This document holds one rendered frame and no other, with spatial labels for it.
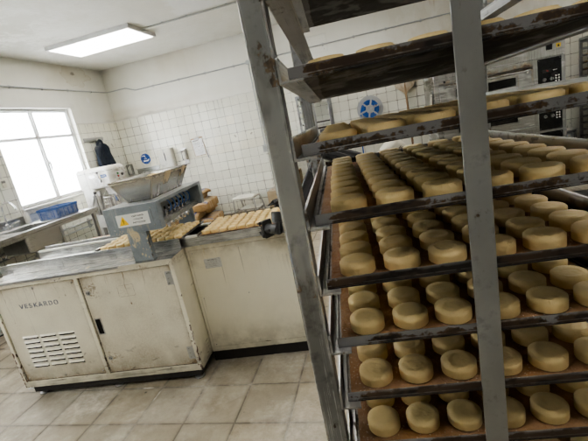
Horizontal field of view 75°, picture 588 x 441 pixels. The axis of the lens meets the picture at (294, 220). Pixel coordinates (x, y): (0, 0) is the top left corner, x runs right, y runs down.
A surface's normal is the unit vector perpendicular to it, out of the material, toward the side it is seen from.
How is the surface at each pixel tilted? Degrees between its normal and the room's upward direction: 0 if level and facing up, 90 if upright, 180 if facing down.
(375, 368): 0
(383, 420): 0
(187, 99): 90
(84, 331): 90
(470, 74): 90
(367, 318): 0
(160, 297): 90
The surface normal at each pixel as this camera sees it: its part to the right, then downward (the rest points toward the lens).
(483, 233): -0.11, 0.26
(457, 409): -0.19, -0.95
